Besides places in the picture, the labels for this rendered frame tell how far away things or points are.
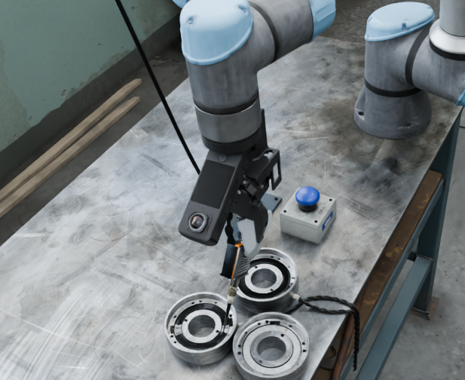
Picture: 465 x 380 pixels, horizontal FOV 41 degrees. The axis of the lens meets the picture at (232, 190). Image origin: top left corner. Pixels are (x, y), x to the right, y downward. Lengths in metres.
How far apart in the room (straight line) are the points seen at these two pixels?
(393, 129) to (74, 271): 0.64
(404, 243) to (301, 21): 0.78
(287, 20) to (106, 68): 2.35
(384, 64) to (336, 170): 0.21
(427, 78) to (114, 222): 0.60
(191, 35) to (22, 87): 2.06
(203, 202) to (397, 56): 0.55
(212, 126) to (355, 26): 2.69
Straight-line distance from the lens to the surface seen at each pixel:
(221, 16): 0.64
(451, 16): 1.06
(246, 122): 0.70
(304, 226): 1.03
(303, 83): 1.42
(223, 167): 0.73
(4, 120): 2.65
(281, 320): 0.91
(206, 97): 0.68
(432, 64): 1.12
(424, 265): 1.78
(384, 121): 1.24
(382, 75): 1.20
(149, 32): 3.22
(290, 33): 0.70
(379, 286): 1.31
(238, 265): 0.85
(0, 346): 1.04
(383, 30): 1.16
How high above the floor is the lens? 1.56
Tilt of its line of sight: 42 degrees down
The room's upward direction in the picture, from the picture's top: 8 degrees counter-clockwise
